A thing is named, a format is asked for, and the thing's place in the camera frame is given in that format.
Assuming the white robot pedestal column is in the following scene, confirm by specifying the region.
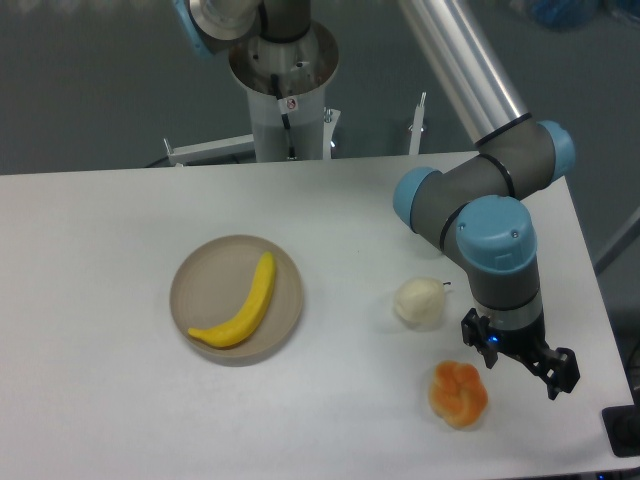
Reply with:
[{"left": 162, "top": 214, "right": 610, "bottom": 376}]
[{"left": 229, "top": 21, "right": 339, "bottom": 162}]

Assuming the yellow toy banana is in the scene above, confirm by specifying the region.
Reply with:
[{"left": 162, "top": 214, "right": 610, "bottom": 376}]
[{"left": 187, "top": 251, "right": 277, "bottom": 348}]

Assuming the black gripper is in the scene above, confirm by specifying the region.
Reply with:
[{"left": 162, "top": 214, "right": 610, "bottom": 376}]
[{"left": 461, "top": 308, "right": 580, "bottom": 400}]

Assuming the white metal bracket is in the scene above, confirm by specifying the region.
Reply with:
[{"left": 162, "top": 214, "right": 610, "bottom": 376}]
[
  {"left": 408, "top": 91, "right": 427, "bottom": 155},
  {"left": 163, "top": 134, "right": 254, "bottom": 166}
]

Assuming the right white metal bracket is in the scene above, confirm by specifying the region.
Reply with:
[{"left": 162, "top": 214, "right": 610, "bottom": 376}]
[{"left": 408, "top": 91, "right": 427, "bottom": 155}]

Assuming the orange knotted bread roll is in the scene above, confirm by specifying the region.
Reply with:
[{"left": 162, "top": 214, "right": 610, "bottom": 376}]
[{"left": 428, "top": 360, "right": 488, "bottom": 429}]

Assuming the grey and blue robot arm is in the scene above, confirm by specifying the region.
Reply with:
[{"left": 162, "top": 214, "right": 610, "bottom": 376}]
[{"left": 176, "top": 1, "right": 580, "bottom": 398}]

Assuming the beige round plate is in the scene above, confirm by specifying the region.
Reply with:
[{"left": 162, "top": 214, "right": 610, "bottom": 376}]
[{"left": 170, "top": 235, "right": 304, "bottom": 366}]

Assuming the blue plastic bag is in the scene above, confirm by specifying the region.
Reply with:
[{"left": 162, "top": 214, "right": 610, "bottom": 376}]
[{"left": 520, "top": 0, "right": 604, "bottom": 31}]

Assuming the left white metal bracket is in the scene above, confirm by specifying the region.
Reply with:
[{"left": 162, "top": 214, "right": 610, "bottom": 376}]
[{"left": 163, "top": 134, "right": 254, "bottom": 166}]

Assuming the black device at table edge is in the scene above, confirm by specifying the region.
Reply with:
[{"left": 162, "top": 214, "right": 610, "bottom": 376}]
[{"left": 601, "top": 405, "right": 639, "bottom": 458}]

